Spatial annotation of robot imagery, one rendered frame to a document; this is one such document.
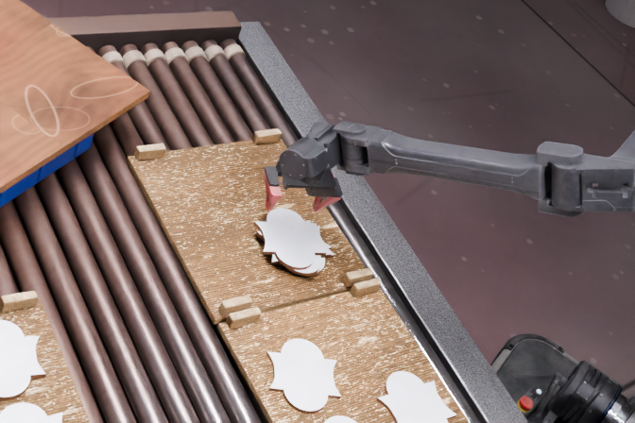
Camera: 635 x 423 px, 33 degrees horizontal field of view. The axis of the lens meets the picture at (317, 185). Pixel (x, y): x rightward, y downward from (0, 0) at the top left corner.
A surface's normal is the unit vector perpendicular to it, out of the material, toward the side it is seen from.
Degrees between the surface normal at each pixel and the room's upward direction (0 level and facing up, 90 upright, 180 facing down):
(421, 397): 0
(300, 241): 0
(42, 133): 0
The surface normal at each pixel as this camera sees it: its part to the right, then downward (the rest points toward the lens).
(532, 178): -0.51, 0.44
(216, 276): 0.32, -0.69
